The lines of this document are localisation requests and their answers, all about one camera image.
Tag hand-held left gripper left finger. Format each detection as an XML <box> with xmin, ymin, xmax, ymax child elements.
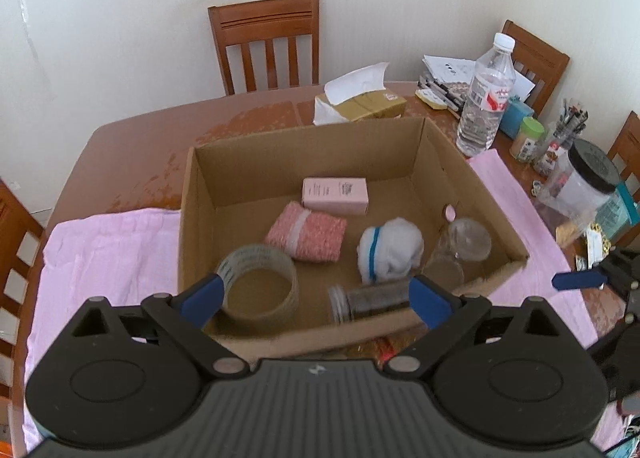
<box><xmin>67</xmin><ymin>273</ymin><xmax>253</xmax><ymax>381</ymax></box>

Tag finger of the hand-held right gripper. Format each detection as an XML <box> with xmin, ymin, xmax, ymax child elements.
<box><xmin>589</xmin><ymin>288</ymin><xmax>640</xmax><ymax>389</ymax></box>
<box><xmin>552</xmin><ymin>247</ymin><xmax>640</xmax><ymax>291</ymax></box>

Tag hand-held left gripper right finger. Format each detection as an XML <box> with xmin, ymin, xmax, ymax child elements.
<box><xmin>384</xmin><ymin>274</ymin><xmax>576</xmax><ymax>381</ymax></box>

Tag clear tape roll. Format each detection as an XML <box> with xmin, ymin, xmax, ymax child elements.
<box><xmin>215</xmin><ymin>244</ymin><xmax>301</xmax><ymax>324</ymax></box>

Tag clear jar of brown pads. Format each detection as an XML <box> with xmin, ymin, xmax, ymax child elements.
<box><xmin>327</xmin><ymin>279</ymin><xmax>416</xmax><ymax>326</ymax></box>

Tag white blue-striped sock roll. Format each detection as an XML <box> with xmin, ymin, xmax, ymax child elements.
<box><xmin>356</xmin><ymin>217</ymin><xmax>425</xmax><ymax>285</ymax></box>

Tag clear glass cup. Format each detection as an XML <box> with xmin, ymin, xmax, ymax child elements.
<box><xmin>422</xmin><ymin>217</ymin><xmax>493</xmax><ymax>289</ymax></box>

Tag pink knitted cloth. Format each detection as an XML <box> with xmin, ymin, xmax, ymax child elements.
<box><xmin>264</xmin><ymin>201</ymin><xmax>348</xmax><ymax>264</ymax></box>

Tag pink carton box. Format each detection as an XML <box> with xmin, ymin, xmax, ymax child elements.
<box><xmin>301</xmin><ymin>177</ymin><xmax>370</xmax><ymax>215</ymax></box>

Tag brown cardboard box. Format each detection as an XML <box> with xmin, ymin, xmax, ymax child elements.
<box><xmin>177</xmin><ymin>115</ymin><xmax>531</xmax><ymax>361</ymax></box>

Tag gold snack packet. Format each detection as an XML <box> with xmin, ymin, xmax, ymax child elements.
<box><xmin>555</xmin><ymin>223</ymin><xmax>596</xmax><ymax>249</ymax></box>

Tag teal packet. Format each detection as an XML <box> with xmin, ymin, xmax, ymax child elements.
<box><xmin>595</xmin><ymin>183</ymin><xmax>640</xmax><ymax>241</ymax></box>

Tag black-lid plastic jar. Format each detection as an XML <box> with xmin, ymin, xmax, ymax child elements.
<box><xmin>550</xmin><ymin>138</ymin><xmax>622</xmax><ymax>219</ymax></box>

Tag clear pen holder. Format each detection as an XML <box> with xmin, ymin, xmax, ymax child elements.
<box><xmin>532</xmin><ymin>99</ymin><xmax>588</xmax><ymax>176</ymax></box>

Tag wooden chair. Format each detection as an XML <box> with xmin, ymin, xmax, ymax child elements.
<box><xmin>501</xmin><ymin>19</ymin><xmax>571</xmax><ymax>119</ymax></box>
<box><xmin>0</xmin><ymin>178</ymin><xmax>46</xmax><ymax>389</ymax></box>
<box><xmin>207</xmin><ymin>0</ymin><xmax>321</xmax><ymax>96</ymax></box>
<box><xmin>607</xmin><ymin>110</ymin><xmax>640</xmax><ymax>246</ymax></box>

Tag green-lid bottle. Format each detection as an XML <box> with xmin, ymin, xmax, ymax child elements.
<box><xmin>510</xmin><ymin>117</ymin><xmax>546</xmax><ymax>164</ymax></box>

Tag teal box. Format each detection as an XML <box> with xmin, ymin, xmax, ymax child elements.
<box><xmin>500</xmin><ymin>97</ymin><xmax>535</xmax><ymax>139</ymax></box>

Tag clear water bottle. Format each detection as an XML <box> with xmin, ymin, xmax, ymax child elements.
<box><xmin>456</xmin><ymin>32</ymin><xmax>517</xmax><ymax>158</ymax></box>

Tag yellow notepad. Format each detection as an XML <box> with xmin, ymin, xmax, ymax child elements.
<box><xmin>415</xmin><ymin>89</ymin><xmax>448</xmax><ymax>111</ymax></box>

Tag tissue box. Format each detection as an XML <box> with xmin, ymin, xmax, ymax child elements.
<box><xmin>313</xmin><ymin>62</ymin><xmax>407</xmax><ymax>126</ymax></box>

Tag bundle of black pens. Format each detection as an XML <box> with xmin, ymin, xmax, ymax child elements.
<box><xmin>417</xmin><ymin>75</ymin><xmax>467</xmax><ymax>119</ymax></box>

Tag white paper sheets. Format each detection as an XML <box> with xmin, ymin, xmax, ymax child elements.
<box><xmin>422</xmin><ymin>54</ymin><xmax>535</xmax><ymax>99</ymax></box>

